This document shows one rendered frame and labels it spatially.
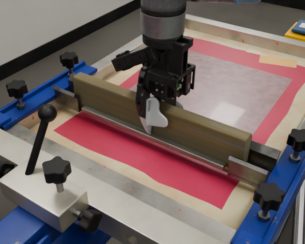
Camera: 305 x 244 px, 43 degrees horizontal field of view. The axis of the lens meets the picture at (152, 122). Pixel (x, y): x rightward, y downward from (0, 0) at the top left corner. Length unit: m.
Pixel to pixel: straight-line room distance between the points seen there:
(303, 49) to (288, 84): 0.18
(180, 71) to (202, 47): 0.56
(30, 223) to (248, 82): 0.69
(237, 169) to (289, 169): 0.09
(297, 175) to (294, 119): 0.25
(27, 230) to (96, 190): 0.12
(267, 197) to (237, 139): 0.14
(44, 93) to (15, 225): 0.42
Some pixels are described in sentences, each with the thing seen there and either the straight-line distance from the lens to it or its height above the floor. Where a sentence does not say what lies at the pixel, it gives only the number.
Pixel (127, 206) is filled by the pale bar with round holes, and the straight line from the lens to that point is 0.59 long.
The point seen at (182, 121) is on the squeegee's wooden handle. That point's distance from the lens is 0.73.
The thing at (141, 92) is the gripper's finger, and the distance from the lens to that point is 0.71.
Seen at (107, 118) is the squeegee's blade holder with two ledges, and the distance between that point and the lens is 0.83.
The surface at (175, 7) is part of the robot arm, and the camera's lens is 0.63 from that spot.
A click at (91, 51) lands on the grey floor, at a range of 3.39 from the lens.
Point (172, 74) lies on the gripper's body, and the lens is 0.68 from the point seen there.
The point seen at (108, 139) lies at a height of 0.95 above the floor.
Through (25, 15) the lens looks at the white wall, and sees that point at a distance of 3.16.
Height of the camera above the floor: 1.48
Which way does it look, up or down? 37 degrees down
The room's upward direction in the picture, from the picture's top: straight up
